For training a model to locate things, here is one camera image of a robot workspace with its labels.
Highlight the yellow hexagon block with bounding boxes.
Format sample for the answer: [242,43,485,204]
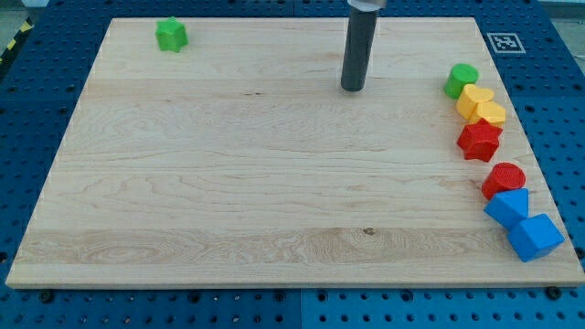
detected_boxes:
[468,101,506,128]

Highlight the red star block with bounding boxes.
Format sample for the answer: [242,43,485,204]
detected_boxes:
[457,119,503,163]

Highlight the black bolt bottom right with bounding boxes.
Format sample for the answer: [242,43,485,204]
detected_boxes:
[545,286,563,301]

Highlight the blue cube block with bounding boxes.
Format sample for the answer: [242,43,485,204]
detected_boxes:
[507,214,565,262]

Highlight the black bolt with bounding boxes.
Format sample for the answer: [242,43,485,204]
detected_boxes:
[38,290,54,304]
[545,286,563,301]

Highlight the red cylinder block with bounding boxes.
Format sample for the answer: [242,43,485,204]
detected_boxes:
[481,163,527,200]

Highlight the yellow black hazard tape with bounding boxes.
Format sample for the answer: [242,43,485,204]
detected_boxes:
[1,16,34,66]

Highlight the yellow heart block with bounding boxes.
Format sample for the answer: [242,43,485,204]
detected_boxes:
[455,84,495,120]

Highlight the blue triangle block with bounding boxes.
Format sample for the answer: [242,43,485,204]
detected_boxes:
[484,188,529,230]

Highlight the light wooden board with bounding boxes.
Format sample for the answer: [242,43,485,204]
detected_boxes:
[6,17,584,289]

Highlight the green star block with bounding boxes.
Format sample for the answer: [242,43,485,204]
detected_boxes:
[155,16,188,53]

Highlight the white fiducial marker tag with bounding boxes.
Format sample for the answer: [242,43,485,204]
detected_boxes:
[487,32,526,54]

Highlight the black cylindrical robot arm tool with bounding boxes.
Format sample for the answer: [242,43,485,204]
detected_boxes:
[340,0,388,92]

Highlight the green cylinder block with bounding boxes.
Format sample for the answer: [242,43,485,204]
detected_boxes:
[443,63,479,99]

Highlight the black bolt bottom left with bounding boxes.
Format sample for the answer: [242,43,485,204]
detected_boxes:
[38,290,54,304]

